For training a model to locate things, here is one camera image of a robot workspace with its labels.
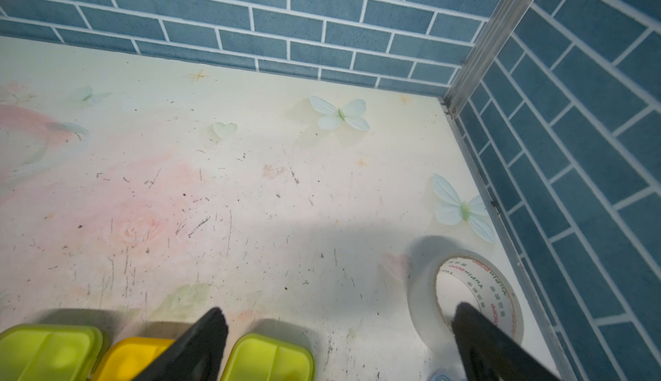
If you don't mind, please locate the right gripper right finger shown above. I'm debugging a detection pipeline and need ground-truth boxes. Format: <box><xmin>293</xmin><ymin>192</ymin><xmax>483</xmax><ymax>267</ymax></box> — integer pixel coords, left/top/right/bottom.
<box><xmin>452</xmin><ymin>303</ymin><xmax>559</xmax><ymax>381</ymax></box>

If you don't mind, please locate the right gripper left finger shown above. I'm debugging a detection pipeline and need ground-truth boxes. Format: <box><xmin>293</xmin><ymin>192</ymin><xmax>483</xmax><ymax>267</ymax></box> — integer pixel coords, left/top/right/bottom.
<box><xmin>134</xmin><ymin>307</ymin><xmax>229</xmax><ymax>381</ymax></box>

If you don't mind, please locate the orange pillbox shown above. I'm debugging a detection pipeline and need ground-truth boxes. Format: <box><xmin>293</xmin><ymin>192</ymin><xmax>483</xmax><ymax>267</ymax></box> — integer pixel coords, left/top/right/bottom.
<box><xmin>92</xmin><ymin>337</ymin><xmax>174</xmax><ymax>381</ymax></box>

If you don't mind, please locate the blue tape dispenser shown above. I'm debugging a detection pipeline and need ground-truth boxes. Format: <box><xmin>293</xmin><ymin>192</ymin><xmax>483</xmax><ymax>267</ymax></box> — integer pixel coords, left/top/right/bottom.
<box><xmin>427</xmin><ymin>368</ymin><xmax>453</xmax><ymax>381</ymax></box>

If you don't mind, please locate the clear tape roll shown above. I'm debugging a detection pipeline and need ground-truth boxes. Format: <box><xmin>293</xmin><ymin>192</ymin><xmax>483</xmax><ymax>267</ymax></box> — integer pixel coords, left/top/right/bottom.
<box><xmin>407</xmin><ymin>247</ymin><xmax>524</xmax><ymax>361</ymax></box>

